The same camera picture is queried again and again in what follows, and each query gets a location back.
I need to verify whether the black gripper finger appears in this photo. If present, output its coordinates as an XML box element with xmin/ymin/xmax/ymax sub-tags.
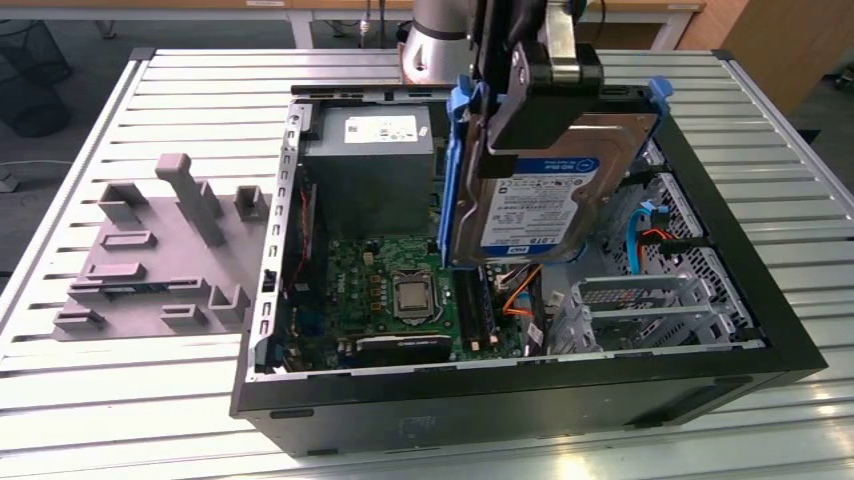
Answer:
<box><xmin>468</xmin><ymin>0</ymin><xmax>547</xmax><ymax>96</ymax></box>
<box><xmin>476</xmin><ymin>0</ymin><xmax>607</xmax><ymax>178</ymax></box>

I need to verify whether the hard disk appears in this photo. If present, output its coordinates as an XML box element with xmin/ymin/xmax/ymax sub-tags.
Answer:
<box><xmin>438</xmin><ymin>74</ymin><xmax>671</xmax><ymax>269</ymax></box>

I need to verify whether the metal disk bay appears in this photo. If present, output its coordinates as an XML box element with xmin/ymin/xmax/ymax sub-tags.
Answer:
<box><xmin>552</xmin><ymin>273</ymin><xmax>761</xmax><ymax>354</ymax></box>

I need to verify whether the white framed desk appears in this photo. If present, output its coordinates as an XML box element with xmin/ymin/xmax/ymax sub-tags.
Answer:
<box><xmin>0</xmin><ymin>0</ymin><xmax>708</xmax><ymax>51</ymax></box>

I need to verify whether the grey power supply unit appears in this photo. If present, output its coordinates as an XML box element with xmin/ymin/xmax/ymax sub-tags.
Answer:
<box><xmin>298</xmin><ymin>102</ymin><xmax>445</xmax><ymax>241</ymax></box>

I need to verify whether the CPU socket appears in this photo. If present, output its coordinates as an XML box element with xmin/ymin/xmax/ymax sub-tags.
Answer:
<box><xmin>385</xmin><ymin>268</ymin><xmax>446</xmax><ymax>327</ymax></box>

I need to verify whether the dark RAM stick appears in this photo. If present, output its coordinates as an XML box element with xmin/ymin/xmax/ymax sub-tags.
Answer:
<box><xmin>452</xmin><ymin>267</ymin><xmax>481</xmax><ymax>351</ymax></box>

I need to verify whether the silver CPU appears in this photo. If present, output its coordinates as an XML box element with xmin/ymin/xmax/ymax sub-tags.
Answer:
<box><xmin>392</xmin><ymin>282</ymin><xmax>434</xmax><ymax>314</ymax></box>

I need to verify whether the wooden cabinet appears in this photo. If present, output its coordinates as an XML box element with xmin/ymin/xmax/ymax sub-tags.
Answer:
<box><xmin>676</xmin><ymin>0</ymin><xmax>854</xmax><ymax>116</ymax></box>

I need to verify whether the green motherboard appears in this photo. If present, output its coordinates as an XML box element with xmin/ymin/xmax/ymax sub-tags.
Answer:
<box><xmin>282</xmin><ymin>234</ymin><xmax>528</xmax><ymax>374</ymax></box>

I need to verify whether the black graphics card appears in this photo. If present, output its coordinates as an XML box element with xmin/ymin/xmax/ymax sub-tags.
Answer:
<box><xmin>336</xmin><ymin>332</ymin><xmax>455</xmax><ymax>371</ymax></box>

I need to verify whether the black PC case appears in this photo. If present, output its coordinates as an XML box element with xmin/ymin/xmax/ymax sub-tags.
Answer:
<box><xmin>228</xmin><ymin>83</ymin><xmax>829</xmax><ymax>459</ymax></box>

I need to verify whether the grey parts rack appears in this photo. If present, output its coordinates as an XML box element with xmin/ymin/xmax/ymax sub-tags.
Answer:
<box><xmin>50</xmin><ymin>152</ymin><xmax>276</xmax><ymax>346</ymax></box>

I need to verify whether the black mesh wastebasket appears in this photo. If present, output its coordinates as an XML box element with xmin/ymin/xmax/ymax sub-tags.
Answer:
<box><xmin>0</xmin><ymin>22</ymin><xmax>73</xmax><ymax>139</ymax></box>

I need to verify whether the blue wire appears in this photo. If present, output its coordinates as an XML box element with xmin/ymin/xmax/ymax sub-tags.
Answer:
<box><xmin>625</xmin><ymin>199</ymin><xmax>668</xmax><ymax>276</ymax></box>

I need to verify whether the red wire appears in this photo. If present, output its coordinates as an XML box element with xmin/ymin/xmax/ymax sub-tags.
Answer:
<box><xmin>636</xmin><ymin>228</ymin><xmax>675</xmax><ymax>274</ymax></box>

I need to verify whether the orange wire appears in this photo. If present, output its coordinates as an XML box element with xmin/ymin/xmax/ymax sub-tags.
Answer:
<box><xmin>499</xmin><ymin>264</ymin><xmax>545</xmax><ymax>319</ymax></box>

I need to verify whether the white cable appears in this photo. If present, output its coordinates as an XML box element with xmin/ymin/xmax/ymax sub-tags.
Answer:
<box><xmin>0</xmin><ymin>158</ymin><xmax>73</xmax><ymax>174</ymax></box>

